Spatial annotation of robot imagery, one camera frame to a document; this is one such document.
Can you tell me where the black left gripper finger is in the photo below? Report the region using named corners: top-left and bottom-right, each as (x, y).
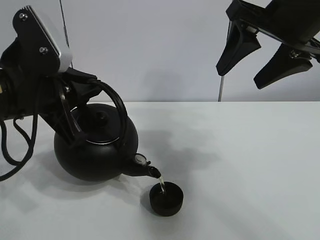
top-left (62, 69), bottom-right (102, 106)
top-left (58, 84), bottom-right (86, 147)

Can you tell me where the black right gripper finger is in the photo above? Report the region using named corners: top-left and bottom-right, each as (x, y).
top-left (253, 44), bottom-right (313, 89)
top-left (216, 21), bottom-right (261, 76)

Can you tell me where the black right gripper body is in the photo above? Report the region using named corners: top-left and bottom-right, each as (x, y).
top-left (226, 0), bottom-right (320, 61)

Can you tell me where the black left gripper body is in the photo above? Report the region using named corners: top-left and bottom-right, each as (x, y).
top-left (0, 39), bottom-right (62, 121)

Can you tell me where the black round tea kettle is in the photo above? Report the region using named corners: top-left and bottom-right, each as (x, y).
top-left (53, 79), bottom-right (161, 182)

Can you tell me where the small black teacup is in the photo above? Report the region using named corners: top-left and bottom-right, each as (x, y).
top-left (149, 181), bottom-right (184, 217)

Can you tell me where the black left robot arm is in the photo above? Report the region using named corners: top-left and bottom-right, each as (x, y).
top-left (0, 39), bottom-right (102, 146)

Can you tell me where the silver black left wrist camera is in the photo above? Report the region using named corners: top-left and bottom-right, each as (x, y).
top-left (12, 5), bottom-right (73, 76)

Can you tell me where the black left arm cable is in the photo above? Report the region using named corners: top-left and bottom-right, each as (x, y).
top-left (0, 117), bottom-right (38, 182)

